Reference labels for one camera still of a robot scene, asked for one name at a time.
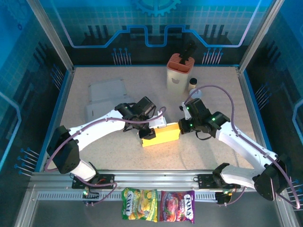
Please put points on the white round disc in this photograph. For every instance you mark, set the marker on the white round disc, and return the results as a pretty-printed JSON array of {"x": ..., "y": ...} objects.
[{"x": 198, "y": 93}]

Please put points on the aluminium frame post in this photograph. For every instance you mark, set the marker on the aluminium frame post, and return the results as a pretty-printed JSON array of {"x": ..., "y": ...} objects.
[
  {"x": 52, "y": 35},
  {"x": 259, "y": 35}
]

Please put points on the beige knife block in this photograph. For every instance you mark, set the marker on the beige knife block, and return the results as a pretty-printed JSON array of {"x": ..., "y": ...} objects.
[{"x": 176, "y": 80}]

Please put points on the white paper box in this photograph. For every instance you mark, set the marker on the white paper box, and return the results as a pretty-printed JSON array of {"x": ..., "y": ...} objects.
[{"x": 106, "y": 91}]

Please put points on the green candy bag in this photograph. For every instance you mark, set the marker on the green candy bag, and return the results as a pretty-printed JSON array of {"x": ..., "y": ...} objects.
[{"x": 139, "y": 204}]

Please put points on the aluminium mounting rail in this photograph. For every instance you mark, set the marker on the aluminium mounting rail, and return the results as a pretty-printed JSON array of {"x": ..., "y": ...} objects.
[{"x": 154, "y": 177}]

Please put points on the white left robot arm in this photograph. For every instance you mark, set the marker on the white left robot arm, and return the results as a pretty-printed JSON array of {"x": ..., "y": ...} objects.
[{"x": 94, "y": 132}]

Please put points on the small jar with black lid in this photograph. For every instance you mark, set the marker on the small jar with black lid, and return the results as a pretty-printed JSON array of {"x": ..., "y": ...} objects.
[{"x": 193, "y": 84}]

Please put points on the yellow paper box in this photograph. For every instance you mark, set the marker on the yellow paper box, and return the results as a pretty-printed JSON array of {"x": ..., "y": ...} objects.
[{"x": 163, "y": 137}]

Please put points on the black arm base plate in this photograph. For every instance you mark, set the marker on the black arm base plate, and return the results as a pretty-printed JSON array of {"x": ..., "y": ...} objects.
[
  {"x": 107, "y": 178},
  {"x": 203, "y": 180}
]

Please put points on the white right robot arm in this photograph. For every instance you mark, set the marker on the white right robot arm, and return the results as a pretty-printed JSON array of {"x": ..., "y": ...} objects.
[{"x": 246, "y": 146}]

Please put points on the purple Fox's candy bag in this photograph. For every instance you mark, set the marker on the purple Fox's candy bag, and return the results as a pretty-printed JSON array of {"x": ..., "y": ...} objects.
[{"x": 176, "y": 206}]

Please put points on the black control board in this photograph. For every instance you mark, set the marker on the black control board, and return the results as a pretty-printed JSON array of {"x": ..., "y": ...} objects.
[
  {"x": 91, "y": 197},
  {"x": 223, "y": 197}
]

